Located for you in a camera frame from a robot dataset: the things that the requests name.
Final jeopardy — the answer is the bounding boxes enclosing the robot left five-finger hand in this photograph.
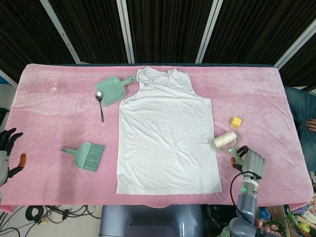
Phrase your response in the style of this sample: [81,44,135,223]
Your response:
[0,127,27,187]

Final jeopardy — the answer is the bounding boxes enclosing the robot right five-finger hand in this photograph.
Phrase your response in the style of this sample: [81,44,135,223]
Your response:
[231,145,267,180]

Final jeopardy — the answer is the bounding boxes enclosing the green lint roller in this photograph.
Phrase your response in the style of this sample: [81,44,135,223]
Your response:
[211,131,244,165]

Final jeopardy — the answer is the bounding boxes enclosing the black device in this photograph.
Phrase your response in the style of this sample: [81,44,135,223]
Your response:
[0,108,10,124]

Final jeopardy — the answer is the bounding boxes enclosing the yellow cube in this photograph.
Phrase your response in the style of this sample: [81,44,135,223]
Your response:
[230,117,243,129]

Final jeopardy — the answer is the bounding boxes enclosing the black bin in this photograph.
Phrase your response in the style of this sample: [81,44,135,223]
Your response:
[207,204,237,229]

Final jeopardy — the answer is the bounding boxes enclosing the pink artificial flowers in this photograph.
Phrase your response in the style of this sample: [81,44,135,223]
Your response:
[255,217,282,235]

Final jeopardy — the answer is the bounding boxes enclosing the pink plush towel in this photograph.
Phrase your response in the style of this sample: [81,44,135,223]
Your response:
[0,63,312,214]

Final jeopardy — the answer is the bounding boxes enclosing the person's leg in jeans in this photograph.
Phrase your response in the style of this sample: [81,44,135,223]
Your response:
[285,86,316,171]

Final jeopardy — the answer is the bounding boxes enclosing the green hand brush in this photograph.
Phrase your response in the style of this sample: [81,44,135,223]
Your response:
[60,142,106,173]

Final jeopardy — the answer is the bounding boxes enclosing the white sleeveless shirt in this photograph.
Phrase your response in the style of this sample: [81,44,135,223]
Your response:
[116,66,223,196]

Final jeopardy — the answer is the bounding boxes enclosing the metal spoon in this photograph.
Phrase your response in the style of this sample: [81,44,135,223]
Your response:
[95,91,105,123]

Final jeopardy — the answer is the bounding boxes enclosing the blue-grey robot torso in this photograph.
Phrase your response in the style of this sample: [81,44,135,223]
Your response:
[98,204,205,237]

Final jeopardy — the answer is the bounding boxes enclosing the green plastic dustpan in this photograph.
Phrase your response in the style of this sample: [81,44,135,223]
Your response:
[95,76,136,107]

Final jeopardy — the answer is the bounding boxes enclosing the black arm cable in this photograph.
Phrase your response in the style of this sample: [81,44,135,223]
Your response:
[229,172,245,207]

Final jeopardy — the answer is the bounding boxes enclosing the black cable coil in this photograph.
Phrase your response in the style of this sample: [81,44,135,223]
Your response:
[26,205,47,222]

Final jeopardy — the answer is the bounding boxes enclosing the white partition post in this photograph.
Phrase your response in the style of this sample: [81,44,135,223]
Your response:
[274,23,316,69]
[39,0,81,64]
[196,0,224,64]
[116,0,136,64]
[0,69,18,87]

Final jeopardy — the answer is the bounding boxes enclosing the tangled floor cables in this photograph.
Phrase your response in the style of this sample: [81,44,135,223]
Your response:
[0,204,102,237]

